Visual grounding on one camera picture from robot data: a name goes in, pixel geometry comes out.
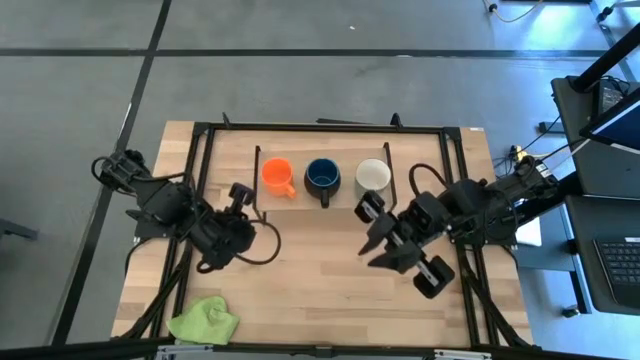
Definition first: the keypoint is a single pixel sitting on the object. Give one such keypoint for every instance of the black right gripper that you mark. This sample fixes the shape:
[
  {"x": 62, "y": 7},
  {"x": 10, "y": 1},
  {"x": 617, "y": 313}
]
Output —
[{"x": 407, "y": 242}]

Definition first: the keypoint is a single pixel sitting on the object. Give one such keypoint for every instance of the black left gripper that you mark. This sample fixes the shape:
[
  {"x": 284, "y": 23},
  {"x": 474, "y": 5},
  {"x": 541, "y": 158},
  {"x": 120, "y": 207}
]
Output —
[{"x": 225, "y": 240}]

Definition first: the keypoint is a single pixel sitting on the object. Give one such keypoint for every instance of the orange plastic mug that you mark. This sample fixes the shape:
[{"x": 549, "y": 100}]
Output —
[{"x": 277, "y": 175}]

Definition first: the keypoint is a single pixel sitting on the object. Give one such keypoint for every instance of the tall teal ceramic cup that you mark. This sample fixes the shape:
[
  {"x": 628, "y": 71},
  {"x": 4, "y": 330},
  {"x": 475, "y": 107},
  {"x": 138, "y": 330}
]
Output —
[{"x": 373, "y": 175}]

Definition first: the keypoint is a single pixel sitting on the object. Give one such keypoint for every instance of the black mug blue inside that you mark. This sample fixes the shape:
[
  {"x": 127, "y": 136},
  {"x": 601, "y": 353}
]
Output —
[{"x": 322, "y": 177}]

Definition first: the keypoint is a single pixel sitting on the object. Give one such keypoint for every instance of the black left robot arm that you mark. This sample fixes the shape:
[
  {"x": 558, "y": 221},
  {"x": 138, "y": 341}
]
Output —
[{"x": 160, "y": 205}]

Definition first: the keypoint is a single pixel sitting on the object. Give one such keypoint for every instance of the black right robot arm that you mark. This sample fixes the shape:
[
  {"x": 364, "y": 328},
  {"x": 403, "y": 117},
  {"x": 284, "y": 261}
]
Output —
[{"x": 490, "y": 205}]

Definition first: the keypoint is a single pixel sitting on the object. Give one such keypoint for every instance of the white paper sheet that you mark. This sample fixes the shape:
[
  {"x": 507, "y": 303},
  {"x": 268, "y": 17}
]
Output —
[{"x": 530, "y": 235}]

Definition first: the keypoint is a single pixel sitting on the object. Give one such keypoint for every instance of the green cloth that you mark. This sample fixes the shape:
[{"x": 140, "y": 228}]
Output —
[{"x": 202, "y": 322}]

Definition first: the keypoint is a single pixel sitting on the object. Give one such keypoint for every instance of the black side desk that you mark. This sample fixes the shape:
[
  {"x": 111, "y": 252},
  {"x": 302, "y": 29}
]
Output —
[{"x": 600, "y": 170}]

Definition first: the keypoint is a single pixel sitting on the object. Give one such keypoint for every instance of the laptop keyboard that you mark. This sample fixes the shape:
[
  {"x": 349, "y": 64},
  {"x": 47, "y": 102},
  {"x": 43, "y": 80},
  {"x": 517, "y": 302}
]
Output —
[{"x": 620, "y": 265}]

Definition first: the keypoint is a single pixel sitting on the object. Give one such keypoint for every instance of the tilted monitor screen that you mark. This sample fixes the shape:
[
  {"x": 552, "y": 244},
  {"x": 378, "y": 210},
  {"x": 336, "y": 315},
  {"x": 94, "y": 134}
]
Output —
[{"x": 620, "y": 125}]

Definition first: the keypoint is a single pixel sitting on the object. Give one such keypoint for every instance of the black slanted pole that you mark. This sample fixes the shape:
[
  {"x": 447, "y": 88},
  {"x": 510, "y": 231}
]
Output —
[{"x": 605, "y": 60}]

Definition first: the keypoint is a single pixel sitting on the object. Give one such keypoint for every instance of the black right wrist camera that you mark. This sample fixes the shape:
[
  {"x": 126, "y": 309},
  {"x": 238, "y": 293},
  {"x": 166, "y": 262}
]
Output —
[{"x": 430, "y": 212}]

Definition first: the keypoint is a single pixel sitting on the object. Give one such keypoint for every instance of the black table frame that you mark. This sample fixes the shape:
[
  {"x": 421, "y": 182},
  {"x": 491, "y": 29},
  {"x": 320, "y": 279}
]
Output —
[{"x": 325, "y": 128}]

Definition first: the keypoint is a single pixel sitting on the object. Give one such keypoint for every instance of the silver aluminium bracket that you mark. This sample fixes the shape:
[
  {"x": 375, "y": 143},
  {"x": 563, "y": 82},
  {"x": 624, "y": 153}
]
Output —
[
  {"x": 462, "y": 355},
  {"x": 182, "y": 352}
]

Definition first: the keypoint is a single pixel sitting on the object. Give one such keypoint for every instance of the small black camera box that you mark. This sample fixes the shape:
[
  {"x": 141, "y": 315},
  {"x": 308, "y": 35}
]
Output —
[{"x": 323, "y": 351}]

